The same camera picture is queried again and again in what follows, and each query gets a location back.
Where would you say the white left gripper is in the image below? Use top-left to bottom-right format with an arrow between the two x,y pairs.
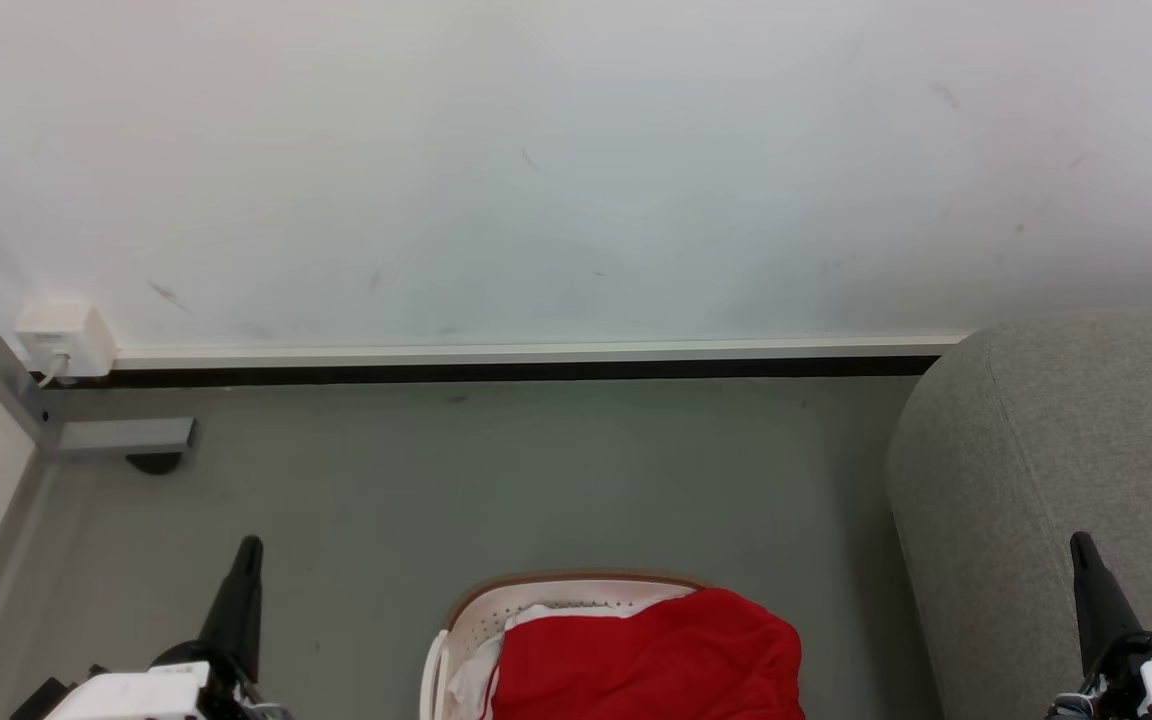
11,536 -> 289,720

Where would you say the red basketball jersey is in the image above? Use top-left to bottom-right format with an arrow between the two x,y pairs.
489,588 -> 805,720

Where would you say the grey fabric sofa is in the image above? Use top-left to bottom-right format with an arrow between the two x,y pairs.
886,310 -> 1152,720

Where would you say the white clothing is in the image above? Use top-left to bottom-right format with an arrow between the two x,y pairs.
448,597 -> 697,720

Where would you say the white perforated laundry basket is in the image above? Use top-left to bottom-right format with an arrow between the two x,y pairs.
420,571 -> 715,720

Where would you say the white wall outlet box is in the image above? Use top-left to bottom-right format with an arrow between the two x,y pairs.
15,300 -> 118,379

